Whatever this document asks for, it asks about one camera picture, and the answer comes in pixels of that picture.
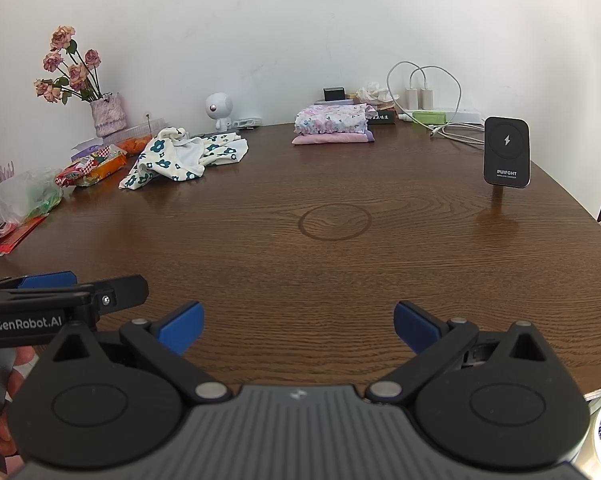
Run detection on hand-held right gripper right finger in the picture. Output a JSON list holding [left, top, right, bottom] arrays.
[[365, 301, 549, 404]]

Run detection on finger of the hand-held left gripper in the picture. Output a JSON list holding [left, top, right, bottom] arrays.
[[0, 270, 78, 295], [79, 274, 149, 317]]

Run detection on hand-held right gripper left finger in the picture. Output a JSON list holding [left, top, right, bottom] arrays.
[[53, 301, 231, 404]]

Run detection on cream floral pants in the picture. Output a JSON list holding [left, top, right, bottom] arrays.
[[118, 127, 250, 191]]

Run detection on person's left hand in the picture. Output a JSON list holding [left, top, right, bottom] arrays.
[[0, 347, 38, 458]]

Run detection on red packets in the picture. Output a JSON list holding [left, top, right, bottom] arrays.
[[0, 215, 48, 258]]

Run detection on clear plastic bag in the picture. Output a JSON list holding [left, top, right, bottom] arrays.
[[0, 167, 64, 233]]

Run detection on orange snack packet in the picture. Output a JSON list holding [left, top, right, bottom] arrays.
[[55, 144, 128, 188]]

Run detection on lilac knitted vase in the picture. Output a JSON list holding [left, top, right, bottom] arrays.
[[89, 92, 128, 137]]

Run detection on white robot figure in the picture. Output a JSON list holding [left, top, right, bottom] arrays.
[[204, 92, 236, 132]]

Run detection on plain pink folded garment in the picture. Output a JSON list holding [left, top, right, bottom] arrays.
[[291, 132, 369, 147]]

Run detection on pink rose bouquet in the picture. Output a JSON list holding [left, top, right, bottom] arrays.
[[34, 25, 104, 105]]

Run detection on pink floral folded garment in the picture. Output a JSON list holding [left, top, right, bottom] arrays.
[[294, 103, 369, 136]]

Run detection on crumpled white tissue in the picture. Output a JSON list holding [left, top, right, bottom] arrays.
[[355, 81, 396, 106]]

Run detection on black wireless charger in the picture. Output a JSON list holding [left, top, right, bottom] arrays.
[[482, 116, 533, 191]]

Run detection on white charging cable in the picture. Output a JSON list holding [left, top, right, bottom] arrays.
[[409, 65, 486, 147]]

